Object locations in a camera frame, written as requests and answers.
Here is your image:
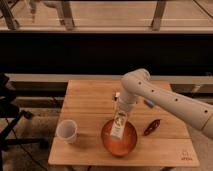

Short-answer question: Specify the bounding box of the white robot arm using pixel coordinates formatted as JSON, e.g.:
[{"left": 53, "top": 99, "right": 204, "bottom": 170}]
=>
[{"left": 117, "top": 69, "right": 213, "bottom": 140}]

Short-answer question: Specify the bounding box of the orange ceramic bowl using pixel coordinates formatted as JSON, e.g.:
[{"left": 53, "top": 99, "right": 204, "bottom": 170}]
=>
[{"left": 101, "top": 120, "right": 137, "bottom": 157}]

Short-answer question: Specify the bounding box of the blue small object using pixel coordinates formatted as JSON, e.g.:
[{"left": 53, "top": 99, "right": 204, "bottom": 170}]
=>
[{"left": 144, "top": 99, "right": 155, "bottom": 108}]

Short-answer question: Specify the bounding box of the white plastic cup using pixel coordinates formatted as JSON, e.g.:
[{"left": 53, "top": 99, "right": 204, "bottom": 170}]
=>
[{"left": 56, "top": 120, "right": 77, "bottom": 144}]

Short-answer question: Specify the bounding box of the dark red chili pepper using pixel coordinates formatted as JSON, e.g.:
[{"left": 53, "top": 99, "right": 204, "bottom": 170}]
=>
[{"left": 143, "top": 119, "right": 160, "bottom": 136}]

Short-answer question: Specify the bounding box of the wooden table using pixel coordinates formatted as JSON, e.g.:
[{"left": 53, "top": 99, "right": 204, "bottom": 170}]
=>
[{"left": 49, "top": 80, "right": 199, "bottom": 167}]

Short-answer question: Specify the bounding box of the black office chair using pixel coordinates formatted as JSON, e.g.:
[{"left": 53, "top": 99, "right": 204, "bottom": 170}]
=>
[{"left": 0, "top": 73, "right": 49, "bottom": 171}]

